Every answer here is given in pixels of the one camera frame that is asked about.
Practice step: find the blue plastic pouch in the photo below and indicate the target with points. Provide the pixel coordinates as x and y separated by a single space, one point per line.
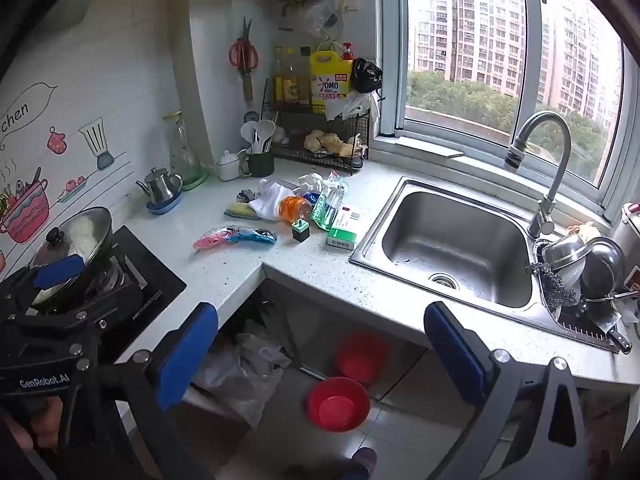
311 198

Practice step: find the kitchen wall sticker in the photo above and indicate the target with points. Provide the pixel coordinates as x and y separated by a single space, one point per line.
30 200

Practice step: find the red kitchen scissors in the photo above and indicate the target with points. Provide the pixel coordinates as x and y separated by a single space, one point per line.
243 52

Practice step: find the dark round lid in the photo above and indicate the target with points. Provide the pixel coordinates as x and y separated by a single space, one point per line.
356 164

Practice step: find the rice cooker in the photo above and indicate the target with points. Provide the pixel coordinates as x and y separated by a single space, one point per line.
631 230

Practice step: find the steel wok lid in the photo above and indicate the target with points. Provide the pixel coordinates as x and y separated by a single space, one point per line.
70 240

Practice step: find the green toothbrush package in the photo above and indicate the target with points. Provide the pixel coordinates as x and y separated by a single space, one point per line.
325 210

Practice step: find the white plastic spoon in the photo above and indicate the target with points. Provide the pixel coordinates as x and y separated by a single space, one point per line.
266 130
248 132

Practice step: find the white garlic bulb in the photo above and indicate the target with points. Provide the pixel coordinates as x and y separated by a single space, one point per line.
279 135

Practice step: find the orange plastic bottle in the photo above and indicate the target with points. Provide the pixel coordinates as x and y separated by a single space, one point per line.
295 208

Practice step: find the black gas stove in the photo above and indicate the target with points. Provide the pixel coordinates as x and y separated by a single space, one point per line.
150 285

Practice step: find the black wok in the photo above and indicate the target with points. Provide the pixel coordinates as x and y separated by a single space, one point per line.
97 262

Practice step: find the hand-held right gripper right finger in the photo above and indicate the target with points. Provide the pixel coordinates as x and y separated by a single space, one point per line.
455 350

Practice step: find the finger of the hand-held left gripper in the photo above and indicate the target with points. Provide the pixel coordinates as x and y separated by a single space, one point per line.
57 270
100 305

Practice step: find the green tray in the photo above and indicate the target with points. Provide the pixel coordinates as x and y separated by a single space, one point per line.
196 181

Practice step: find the pink packet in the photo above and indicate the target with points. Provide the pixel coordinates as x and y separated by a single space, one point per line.
212 240

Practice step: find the steel teapot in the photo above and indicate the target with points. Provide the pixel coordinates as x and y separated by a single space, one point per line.
160 185

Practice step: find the white window frame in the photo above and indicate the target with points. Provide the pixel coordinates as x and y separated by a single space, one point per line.
392 60

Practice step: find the cooking oil bottle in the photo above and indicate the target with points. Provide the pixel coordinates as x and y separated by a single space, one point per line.
304 77
290 80
277 80

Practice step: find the garlic bulb with husk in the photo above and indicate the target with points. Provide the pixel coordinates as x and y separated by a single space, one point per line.
359 149

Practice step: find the steel bowl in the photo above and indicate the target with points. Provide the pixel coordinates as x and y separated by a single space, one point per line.
602 265
565 255

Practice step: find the white plastic bag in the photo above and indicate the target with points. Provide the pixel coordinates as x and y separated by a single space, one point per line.
350 105

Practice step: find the green white medicine box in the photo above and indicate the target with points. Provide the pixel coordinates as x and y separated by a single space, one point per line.
345 230

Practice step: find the person's slipper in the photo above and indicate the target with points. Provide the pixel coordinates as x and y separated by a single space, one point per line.
362 460

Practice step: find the clear bottle with pink liquid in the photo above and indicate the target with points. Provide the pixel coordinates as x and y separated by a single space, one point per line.
280 185

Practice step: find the stainless steel sink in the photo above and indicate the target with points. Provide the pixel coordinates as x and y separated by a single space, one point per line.
450 250

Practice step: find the steel faucet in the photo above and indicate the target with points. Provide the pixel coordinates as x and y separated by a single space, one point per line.
545 170

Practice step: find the blue scrub brush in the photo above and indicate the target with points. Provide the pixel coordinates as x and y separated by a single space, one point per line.
242 211

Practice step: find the clear crumpled plastic bag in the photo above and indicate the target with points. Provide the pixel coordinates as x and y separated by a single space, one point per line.
245 370

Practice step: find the grey stone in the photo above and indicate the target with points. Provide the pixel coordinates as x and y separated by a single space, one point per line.
245 195

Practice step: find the wall socket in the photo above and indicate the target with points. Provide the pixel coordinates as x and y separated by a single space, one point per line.
351 0

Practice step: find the person's left hand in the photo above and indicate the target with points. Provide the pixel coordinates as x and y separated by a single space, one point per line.
45 417

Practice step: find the yellow detergent jug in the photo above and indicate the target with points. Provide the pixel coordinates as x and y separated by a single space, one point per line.
327 80

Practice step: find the white lidded jar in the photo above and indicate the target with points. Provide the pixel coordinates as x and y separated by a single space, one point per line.
229 165

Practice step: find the kitchen knife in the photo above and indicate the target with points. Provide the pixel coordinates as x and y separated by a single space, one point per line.
612 332

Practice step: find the glass carafe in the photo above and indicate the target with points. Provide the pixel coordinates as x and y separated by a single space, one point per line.
182 152

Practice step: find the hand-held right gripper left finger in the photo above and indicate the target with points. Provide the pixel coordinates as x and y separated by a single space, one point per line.
185 355

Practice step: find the blue saucer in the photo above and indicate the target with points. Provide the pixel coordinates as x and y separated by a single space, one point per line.
165 206

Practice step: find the red plastic basin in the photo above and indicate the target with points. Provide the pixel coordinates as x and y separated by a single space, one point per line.
337 404

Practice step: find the dark utensil cup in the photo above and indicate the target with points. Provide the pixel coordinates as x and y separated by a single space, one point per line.
261 162

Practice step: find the clear hanging plastic bag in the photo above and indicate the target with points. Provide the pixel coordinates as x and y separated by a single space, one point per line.
320 12

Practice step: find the small green black box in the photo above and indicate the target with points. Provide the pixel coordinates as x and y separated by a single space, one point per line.
300 231

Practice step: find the black plastic bag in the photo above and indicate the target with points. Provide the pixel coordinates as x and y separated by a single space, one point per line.
365 75

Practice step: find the dark steel wool scrubber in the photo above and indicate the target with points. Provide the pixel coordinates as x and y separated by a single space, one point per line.
555 285

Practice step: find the blue packet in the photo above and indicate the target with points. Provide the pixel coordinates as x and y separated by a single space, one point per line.
252 235

